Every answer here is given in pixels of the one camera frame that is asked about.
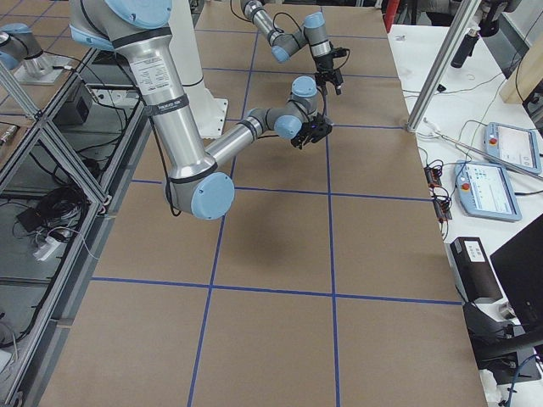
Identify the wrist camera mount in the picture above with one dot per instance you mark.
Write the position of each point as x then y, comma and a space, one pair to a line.
340, 52

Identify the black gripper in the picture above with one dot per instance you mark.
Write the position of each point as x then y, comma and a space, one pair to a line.
306, 135
325, 65

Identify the near teach pendant tablet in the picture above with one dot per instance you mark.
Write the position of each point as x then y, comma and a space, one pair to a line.
485, 191

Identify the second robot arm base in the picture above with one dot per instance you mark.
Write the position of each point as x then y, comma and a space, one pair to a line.
22, 53

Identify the small circuit boards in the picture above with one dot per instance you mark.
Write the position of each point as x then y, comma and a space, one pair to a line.
441, 198

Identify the white power strip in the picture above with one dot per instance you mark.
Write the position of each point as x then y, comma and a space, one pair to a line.
46, 248

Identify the black power adapter box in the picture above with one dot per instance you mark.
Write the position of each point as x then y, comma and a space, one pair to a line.
477, 279

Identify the teach pendant tablet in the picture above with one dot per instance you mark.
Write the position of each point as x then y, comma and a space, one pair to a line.
514, 145
485, 191

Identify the aluminium frame rack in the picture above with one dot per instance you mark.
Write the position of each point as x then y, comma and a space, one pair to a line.
63, 175

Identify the black monitor with stand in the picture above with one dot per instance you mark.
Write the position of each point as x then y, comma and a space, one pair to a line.
503, 348

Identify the far teach pendant tablet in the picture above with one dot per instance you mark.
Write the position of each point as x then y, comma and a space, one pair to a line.
514, 145

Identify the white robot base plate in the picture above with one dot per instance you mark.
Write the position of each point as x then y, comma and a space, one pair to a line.
209, 112

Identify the aluminium frame post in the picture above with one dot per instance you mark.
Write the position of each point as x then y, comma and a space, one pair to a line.
451, 43

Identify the black flashlight on desk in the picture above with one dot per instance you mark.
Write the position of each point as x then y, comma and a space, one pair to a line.
465, 49

